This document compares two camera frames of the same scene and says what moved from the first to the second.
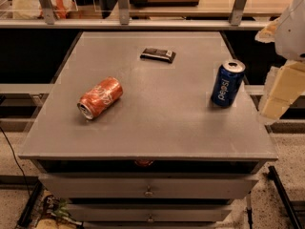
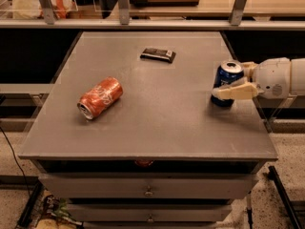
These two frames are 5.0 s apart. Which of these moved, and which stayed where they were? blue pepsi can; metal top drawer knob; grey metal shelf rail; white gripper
Moved: white gripper
Stayed: blue pepsi can; grey metal shelf rail; metal top drawer knob
